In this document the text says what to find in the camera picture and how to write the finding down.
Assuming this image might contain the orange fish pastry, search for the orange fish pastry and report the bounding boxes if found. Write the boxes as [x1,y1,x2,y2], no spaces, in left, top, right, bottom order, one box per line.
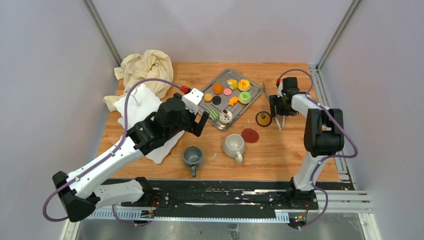
[228,96,239,107]

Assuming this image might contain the yellow cake cube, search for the yellow cake cube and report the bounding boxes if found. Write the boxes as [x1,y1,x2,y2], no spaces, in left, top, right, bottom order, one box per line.
[226,79,238,90]

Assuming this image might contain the green frosted donut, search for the green frosted donut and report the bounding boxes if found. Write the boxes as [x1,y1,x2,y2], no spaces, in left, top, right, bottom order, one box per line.
[238,91,252,105]

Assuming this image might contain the orange round cake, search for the orange round cake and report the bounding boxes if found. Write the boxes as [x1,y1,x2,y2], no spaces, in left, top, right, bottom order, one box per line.
[212,83,225,95]

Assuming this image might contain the pink macaron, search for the pink macaron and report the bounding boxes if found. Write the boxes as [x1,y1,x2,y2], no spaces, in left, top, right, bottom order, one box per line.
[223,88,233,96]

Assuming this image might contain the metal tongs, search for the metal tongs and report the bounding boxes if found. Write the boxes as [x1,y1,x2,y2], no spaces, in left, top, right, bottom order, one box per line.
[262,82,286,131]

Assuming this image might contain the white slotted cable duct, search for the white slotted cable duct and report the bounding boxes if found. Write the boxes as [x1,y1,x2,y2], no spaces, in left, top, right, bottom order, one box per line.
[89,207,291,224]

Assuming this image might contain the purple cable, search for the purple cable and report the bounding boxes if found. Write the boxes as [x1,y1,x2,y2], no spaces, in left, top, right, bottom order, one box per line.
[42,78,184,223]
[276,68,359,229]

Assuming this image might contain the white ceramic mug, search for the white ceramic mug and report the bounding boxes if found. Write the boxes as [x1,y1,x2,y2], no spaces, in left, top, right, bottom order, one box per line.
[223,134,246,163]

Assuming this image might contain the stainless steel tray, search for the stainless steel tray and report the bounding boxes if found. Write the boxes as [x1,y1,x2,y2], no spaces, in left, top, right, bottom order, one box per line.
[198,68,263,131]

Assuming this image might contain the black round cookie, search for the black round cookie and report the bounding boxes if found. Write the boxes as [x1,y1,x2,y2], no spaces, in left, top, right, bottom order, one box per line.
[212,95,222,106]

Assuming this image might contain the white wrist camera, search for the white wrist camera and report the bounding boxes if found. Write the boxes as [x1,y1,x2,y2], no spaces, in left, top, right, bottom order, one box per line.
[182,88,204,115]
[277,81,284,98]

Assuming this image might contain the aluminium side rail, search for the aluminium side rail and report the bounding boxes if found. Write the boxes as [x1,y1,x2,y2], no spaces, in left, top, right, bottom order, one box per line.
[308,64,372,215]

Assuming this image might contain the left aluminium frame post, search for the left aluminium frame post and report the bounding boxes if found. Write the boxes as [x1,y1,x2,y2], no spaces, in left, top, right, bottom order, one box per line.
[82,0,122,66]

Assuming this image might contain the grey ceramic mug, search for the grey ceramic mug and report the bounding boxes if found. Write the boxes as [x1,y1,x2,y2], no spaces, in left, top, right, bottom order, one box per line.
[183,146,205,178]

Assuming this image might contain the yellow orange fruit tart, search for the yellow orange fruit tart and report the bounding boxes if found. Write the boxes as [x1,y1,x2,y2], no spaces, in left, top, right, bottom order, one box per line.
[237,79,251,92]

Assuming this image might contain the aluminium frame post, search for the aluminium frame post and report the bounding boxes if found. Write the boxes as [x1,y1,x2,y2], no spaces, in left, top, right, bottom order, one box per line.
[82,0,122,66]
[316,0,362,71]

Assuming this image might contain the beige crumpled cloth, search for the beige crumpled cloth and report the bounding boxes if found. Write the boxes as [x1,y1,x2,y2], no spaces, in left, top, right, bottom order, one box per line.
[103,49,174,112]

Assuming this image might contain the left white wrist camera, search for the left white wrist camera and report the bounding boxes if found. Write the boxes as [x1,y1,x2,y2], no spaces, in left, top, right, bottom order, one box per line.
[182,88,204,115]

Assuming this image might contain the green layered cake slice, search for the green layered cake slice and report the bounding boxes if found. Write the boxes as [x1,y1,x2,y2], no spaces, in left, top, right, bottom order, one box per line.
[206,107,219,122]

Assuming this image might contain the right aluminium frame post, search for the right aluminium frame post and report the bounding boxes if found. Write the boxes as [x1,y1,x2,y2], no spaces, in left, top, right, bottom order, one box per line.
[316,0,362,71]

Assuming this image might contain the small orange cookie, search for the small orange cookie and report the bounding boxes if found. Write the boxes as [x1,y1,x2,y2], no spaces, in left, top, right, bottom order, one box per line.
[204,93,214,103]

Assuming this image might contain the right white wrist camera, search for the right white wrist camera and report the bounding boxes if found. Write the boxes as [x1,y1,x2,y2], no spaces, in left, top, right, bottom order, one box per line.
[277,81,284,98]

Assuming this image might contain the white chocolate donut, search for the white chocolate donut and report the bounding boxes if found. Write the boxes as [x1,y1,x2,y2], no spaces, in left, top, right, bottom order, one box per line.
[218,109,233,124]

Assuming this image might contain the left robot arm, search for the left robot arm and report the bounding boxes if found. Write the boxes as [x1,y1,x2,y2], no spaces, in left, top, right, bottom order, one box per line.
[52,89,209,222]

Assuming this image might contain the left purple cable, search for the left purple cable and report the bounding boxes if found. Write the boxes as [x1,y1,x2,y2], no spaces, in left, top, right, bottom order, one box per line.
[42,78,184,223]

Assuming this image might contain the white three-tier dessert stand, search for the white three-tier dessert stand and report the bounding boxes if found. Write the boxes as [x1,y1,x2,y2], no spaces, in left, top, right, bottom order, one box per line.
[112,83,184,164]

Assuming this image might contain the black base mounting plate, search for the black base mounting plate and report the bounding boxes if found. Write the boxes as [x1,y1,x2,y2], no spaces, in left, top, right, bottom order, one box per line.
[99,178,355,220]

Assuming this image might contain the yellow bear face coaster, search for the yellow bear face coaster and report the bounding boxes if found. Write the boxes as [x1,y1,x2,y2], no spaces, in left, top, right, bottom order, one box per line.
[255,111,272,127]

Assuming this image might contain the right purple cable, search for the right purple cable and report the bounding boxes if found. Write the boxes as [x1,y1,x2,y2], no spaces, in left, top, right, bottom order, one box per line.
[276,68,359,229]

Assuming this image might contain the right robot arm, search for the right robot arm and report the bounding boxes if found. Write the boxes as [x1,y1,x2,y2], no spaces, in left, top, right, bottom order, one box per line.
[268,77,345,209]

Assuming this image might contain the red round coaster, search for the red round coaster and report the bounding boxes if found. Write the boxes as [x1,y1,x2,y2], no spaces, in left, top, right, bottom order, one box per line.
[241,128,259,143]

